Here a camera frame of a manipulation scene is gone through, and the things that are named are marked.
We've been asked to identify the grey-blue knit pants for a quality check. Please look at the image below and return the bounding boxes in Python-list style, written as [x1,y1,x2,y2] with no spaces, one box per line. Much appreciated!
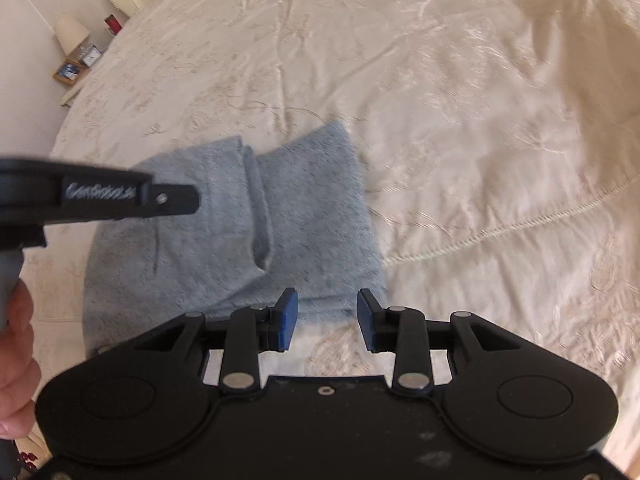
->
[82,122,386,352]

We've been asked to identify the person's left hand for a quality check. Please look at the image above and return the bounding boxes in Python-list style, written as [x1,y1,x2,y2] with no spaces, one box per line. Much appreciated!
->
[0,280,41,440]

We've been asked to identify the framed picture on nightstand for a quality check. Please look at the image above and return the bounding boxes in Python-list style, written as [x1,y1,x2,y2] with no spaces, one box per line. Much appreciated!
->
[52,58,87,87]

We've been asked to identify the white nightstand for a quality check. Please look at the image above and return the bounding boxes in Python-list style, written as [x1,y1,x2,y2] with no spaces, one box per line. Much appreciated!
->
[60,51,105,107]

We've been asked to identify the small alarm clock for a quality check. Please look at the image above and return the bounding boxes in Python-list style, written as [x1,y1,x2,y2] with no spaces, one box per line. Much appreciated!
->
[79,44,102,68]

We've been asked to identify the cream table lamp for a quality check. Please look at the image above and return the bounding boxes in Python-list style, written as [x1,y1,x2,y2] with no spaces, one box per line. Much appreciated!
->
[53,14,91,58]

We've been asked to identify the red candle jar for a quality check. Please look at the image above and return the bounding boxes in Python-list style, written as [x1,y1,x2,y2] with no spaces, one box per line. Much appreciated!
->
[104,14,122,36]

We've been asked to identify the cream embroidered bedspread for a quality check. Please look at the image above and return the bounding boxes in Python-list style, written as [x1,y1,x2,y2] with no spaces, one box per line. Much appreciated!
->
[53,0,639,476]

